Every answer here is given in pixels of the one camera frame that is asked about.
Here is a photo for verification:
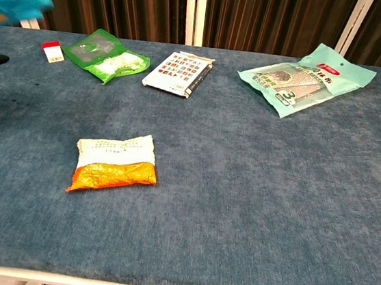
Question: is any small red white box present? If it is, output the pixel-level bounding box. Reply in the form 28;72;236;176
40;38;67;66

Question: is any green plastic package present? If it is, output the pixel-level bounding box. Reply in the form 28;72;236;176
57;24;154;90

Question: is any dark brown curtain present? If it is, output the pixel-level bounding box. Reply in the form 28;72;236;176
0;0;381;68

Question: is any orange white snack packet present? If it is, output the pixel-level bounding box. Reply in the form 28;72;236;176
65;125;163;202

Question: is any white box with coloured squares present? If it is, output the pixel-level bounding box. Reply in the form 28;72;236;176
140;46;217;102

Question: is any blue table cloth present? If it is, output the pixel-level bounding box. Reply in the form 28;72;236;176
0;23;381;285

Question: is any teal dishcloth package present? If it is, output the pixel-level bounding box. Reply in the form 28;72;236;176
232;33;380;128

